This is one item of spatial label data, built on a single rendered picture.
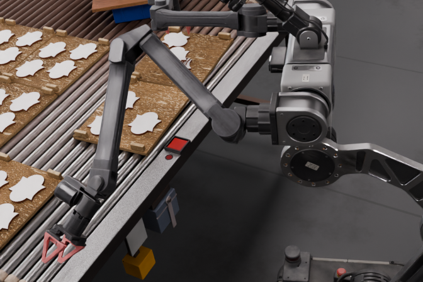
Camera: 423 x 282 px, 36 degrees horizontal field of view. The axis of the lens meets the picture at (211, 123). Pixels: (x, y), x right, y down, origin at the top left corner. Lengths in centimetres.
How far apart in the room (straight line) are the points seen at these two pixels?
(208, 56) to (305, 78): 127
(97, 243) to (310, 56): 96
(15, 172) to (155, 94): 66
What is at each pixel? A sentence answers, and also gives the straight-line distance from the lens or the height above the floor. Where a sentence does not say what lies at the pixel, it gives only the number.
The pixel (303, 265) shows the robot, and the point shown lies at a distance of 285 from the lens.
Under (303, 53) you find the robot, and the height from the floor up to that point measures 153.
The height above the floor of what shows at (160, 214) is 80.
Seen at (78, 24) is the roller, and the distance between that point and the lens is 346.
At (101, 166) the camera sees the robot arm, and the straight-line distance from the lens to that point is 177.
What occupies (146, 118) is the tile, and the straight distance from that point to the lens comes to 261.
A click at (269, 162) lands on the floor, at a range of 370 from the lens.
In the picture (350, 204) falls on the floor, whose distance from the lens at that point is 346.
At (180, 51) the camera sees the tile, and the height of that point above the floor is 98.
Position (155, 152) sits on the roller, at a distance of 249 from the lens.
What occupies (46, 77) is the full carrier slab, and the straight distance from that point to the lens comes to 305.
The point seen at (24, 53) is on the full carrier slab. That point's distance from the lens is 329.
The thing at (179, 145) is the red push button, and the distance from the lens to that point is 248.
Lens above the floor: 253
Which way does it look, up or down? 39 degrees down
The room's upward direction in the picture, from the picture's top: 10 degrees counter-clockwise
